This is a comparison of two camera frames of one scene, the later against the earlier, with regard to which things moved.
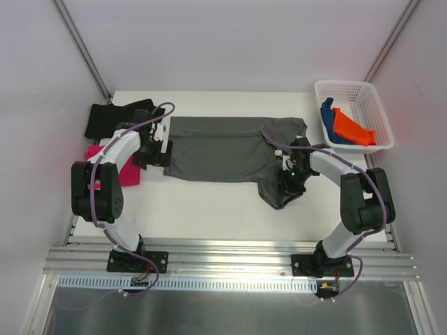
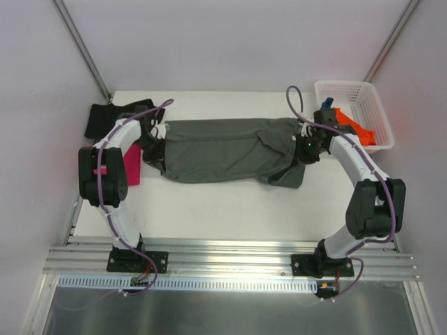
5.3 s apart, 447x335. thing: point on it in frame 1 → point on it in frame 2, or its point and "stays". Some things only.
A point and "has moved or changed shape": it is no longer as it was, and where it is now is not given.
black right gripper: [290, 186] → [300, 152]
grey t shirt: [231, 149] has moved or changed shape
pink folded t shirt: [130, 175] stays
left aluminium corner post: [79, 42] stays
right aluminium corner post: [390, 42] stays
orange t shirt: [350, 130] stays
